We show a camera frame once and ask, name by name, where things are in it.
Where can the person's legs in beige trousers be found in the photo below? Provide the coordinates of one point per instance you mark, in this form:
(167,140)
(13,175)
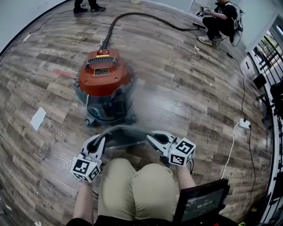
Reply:
(134,189)

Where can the black monitor screen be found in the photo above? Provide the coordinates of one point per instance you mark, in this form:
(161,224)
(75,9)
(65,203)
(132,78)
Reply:
(200,203)

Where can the black metal railing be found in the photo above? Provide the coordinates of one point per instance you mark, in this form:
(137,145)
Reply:
(275,92)

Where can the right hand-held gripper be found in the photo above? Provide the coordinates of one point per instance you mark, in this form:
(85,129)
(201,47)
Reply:
(182,152)

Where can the person's right forearm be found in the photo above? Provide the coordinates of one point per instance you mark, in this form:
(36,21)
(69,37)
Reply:
(184,176)

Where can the person's left forearm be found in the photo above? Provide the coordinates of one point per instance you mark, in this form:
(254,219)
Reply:
(83,200)

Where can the person's black shirt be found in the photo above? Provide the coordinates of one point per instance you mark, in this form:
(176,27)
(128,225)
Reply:
(123,221)

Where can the grey curved vacuum piece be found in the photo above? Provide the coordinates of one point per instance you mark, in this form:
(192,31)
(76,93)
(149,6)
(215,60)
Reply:
(128,132)

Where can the small black box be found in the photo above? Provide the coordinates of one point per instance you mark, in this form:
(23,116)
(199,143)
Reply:
(260,81)

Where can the red and grey vacuum cleaner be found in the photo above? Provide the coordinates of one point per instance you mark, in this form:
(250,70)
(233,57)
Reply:
(104,75)

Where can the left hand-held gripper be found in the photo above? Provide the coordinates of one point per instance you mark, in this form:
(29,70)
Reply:
(85,167)

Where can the white power strip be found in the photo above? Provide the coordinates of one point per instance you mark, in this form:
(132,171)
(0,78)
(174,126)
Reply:
(244,123)

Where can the white paper sheet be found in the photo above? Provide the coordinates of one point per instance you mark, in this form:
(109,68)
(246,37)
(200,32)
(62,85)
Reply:
(38,118)

